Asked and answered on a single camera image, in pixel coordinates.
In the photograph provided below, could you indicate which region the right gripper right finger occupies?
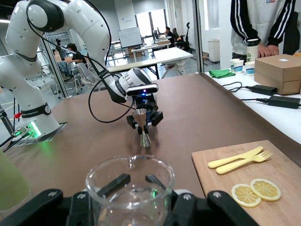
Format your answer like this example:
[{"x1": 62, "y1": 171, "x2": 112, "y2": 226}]
[{"x1": 145, "y1": 174, "x2": 259, "y2": 226}]

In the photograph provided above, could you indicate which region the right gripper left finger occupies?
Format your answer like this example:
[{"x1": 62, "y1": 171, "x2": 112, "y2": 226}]
[{"x1": 0, "y1": 173, "x2": 131, "y2": 226}]

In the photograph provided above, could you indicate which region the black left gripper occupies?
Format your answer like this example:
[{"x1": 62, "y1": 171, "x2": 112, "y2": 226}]
[{"x1": 126, "y1": 93, "x2": 164, "y2": 136}]

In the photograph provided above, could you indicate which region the clear glass beaker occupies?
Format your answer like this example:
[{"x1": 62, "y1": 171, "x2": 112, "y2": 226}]
[{"x1": 85, "y1": 154, "x2": 176, "y2": 226}]

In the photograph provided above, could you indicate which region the bystander bare hand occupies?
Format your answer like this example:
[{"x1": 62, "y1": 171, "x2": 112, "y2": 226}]
[{"x1": 257, "y1": 44, "x2": 280, "y2": 58}]

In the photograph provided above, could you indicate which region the lemon slice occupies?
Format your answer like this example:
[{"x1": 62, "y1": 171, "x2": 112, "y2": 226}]
[
  {"x1": 231, "y1": 183, "x2": 261, "y2": 208},
  {"x1": 250, "y1": 178, "x2": 282, "y2": 202}
]

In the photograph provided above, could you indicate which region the wooden cutting board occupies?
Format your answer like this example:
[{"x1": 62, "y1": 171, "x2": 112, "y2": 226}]
[{"x1": 191, "y1": 140, "x2": 301, "y2": 226}]

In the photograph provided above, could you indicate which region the yellow plastic fork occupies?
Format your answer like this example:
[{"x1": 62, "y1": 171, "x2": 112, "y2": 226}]
[{"x1": 215, "y1": 150, "x2": 273, "y2": 175}]

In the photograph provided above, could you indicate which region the yellow plastic knife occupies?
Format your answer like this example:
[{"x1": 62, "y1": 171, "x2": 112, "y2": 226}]
[{"x1": 207, "y1": 146, "x2": 264, "y2": 169}]

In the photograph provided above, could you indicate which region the white office desk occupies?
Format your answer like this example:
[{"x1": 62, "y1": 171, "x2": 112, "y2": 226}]
[{"x1": 153, "y1": 46, "x2": 194, "y2": 79}]

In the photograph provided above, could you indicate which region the whiteboard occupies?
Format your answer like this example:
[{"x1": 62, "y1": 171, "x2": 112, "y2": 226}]
[{"x1": 117, "y1": 26, "x2": 143, "y2": 49}]

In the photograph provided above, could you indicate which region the green cloth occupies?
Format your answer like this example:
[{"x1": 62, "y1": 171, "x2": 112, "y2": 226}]
[{"x1": 208, "y1": 69, "x2": 236, "y2": 78}]

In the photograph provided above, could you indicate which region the seated person dark shirt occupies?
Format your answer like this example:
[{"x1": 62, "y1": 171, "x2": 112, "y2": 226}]
[{"x1": 66, "y1": 43, "x2": 88, "y2": 65}]

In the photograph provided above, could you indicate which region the white trash bin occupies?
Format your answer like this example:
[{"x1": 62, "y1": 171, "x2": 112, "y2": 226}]
[{"x1": 207, "y1": 39, "x2": 221, "y2": 63}]

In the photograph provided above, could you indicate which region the black power adapter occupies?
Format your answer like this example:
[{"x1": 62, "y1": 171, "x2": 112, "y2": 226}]
[
  {"x1": 268, "y1": 95, "x2": 301, "y2": 109},
  {"x1": 251, "y1": 84, "x2": 277, "y2": 96}
]

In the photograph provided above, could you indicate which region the white green tumbler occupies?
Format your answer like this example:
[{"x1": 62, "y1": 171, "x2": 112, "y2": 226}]
[{"x1": 246, "y1": 39, "x2": 259, "y2": 64}]

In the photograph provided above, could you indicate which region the flat cardboard box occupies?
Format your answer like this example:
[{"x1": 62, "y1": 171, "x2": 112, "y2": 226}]
[{"x1": 254, "y1": 70, "x2": 301, "y2": 95}]

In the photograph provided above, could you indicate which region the large cardboard box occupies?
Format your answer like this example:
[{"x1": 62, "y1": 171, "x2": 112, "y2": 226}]
[{"x1": 254, "y1": 54, "x2": 301, "y2": 82}]

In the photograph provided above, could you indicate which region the person in striped jacket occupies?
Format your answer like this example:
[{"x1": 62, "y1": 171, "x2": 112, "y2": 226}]
[{"x1": 230, "y1": 0, "x2": 297, "y2": 59}]

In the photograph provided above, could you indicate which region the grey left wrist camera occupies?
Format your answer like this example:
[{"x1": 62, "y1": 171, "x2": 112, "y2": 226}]
[{"x1": 126, "y1": 84, "x2": 159, "y2": 97}]

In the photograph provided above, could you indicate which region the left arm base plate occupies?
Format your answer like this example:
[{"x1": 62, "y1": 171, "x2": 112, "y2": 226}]
[{"x1": 10, "y1": 121, "x2": 69, "y2": 148}]

